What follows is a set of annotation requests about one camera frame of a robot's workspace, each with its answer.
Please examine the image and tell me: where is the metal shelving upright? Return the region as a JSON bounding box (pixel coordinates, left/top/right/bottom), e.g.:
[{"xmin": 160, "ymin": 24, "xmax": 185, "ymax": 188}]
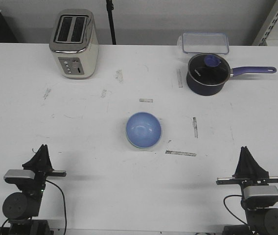
[{"xmin": 252, "ymin": 0, "xmax": 278, "ymax": 46}]

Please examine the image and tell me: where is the cream two-slot toaster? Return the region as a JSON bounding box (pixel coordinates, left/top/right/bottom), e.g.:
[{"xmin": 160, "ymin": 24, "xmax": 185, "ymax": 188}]
[{"xmin": 49, "ymin": 9, "xmax": 99, "ymax": 79}]

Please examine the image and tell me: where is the clear plastic food container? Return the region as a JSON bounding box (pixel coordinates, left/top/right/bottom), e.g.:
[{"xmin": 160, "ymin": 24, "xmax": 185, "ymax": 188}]
[{"xmin": 177, "ymin": 32, "xmax": 229, "ymax": 54}]

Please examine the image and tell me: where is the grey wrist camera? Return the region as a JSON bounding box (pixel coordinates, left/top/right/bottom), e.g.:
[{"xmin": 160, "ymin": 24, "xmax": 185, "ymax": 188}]
[
  {"xmin": 243, "ymin": 186, "xmax": 278, "ymax": 208},
  {"xmin": 3, "ymin": 169, "xmax": 35, "ymax": 185}
]

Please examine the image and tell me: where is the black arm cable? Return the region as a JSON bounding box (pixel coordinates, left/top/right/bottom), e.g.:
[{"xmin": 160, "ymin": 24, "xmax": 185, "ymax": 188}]
[
  {"xmin": 223, "ymin": 194, "xmax": 249, "ymax": 226},
  {"xmin": 45, "ymin": 180, "xmax": 68, "ymax": 232}
]

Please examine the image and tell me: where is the dark blue saucepan with lid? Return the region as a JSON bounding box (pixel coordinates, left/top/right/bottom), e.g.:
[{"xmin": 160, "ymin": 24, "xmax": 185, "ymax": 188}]
[{"xmin": 186, "ymin": 53, "xmax": 277, "ymax": 96}]

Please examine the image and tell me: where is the blue plastic bowl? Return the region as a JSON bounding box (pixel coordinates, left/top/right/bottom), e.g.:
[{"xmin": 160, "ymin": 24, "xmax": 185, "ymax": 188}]
[{"xmin": 125, "ymin": 112, "xmax": 162, "ymax": 139}]

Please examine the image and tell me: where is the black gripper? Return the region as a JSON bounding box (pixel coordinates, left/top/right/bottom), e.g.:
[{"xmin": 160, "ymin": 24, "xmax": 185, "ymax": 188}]
[
  {"xmin": 21, "ymin": 144, "xmax": 67, "ymax": 196},
  {"xmin": 216, "ymin": 146, "xmax": 278, "ymax": 188}
]

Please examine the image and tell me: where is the green plastic bowl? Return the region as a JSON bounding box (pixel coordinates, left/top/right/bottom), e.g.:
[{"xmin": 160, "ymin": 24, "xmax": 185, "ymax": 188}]
[{"xmin": 127, "ymin": 138, "xmax": 160, "ymax": 149}]

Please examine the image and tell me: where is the black tripod pole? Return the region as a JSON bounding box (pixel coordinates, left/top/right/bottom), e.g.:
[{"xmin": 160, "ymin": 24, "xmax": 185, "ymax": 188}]
[{"xmin": 106, "ymin": 0, "xmax": 116, "ymax": 45}]

